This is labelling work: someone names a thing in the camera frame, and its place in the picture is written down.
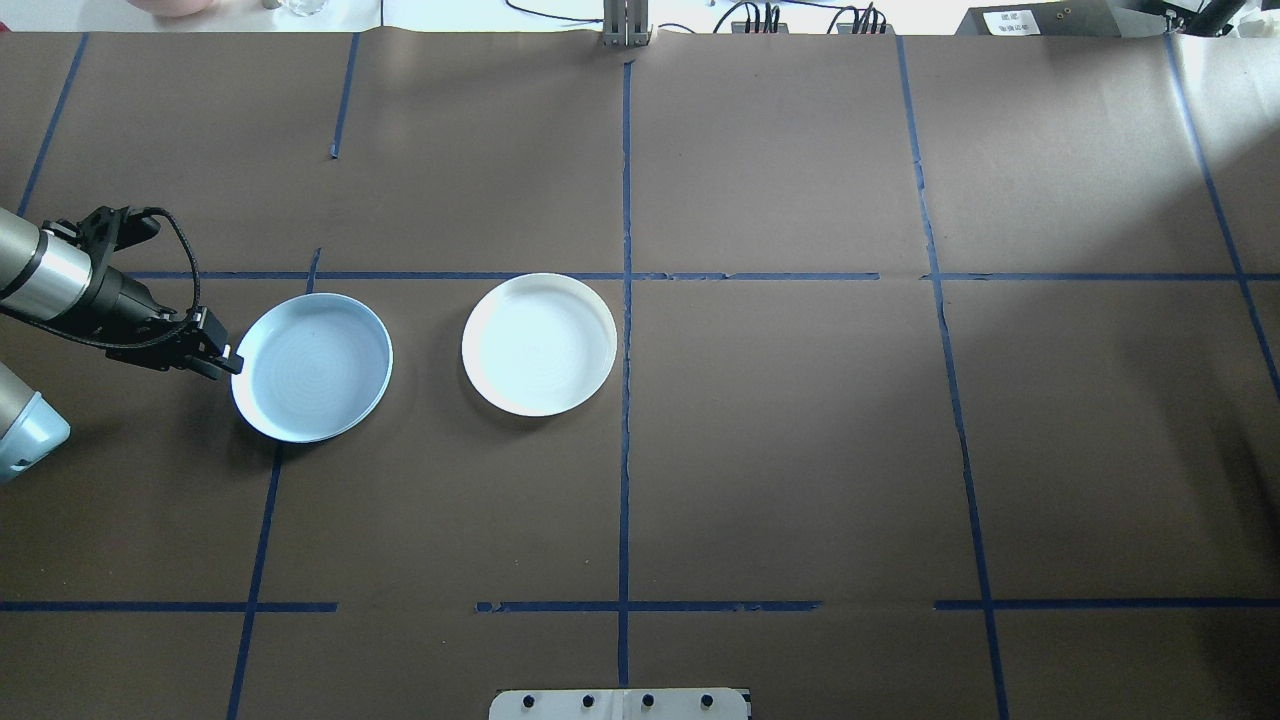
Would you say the light blue round plate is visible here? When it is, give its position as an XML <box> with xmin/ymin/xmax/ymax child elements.
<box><xmin>231</xmin><ymin>293</ymin><xmax>394</xmax><ymax>444</ymax></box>

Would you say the white round plate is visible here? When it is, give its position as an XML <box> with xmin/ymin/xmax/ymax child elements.
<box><xmin>461</xmin><ymin>273</ymin><xmax>619</xmax><ymax>418</ymax></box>

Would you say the white side desk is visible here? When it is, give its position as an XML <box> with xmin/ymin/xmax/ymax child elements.
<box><xmin>0</xmin><ymin>0</ymin><xmax>1280</xmax><ymax>37</ymax></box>

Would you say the white pillar base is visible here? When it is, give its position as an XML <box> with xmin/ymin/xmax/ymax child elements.
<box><xmin>488</xmin><ymin>687</ymin><xmax>753</xmax><ymax>720</ymax></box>

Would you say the black box with white label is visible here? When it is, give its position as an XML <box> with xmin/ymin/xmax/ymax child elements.
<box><xmin>955</xmin><ymin>3</ymin><xmax>1126</xmax><ymax>37</ymax></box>

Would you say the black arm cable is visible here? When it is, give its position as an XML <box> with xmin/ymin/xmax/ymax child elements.
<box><xmin>140</xmin><ymin>207</ymin><xmax>203</xmax><ymax>336</ymax></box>

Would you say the aluminium profile post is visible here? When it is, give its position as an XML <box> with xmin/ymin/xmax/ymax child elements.
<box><xmin>600</xmin><ymin>0</ymin><xmax>653</xmax><ymax>49</ymax></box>

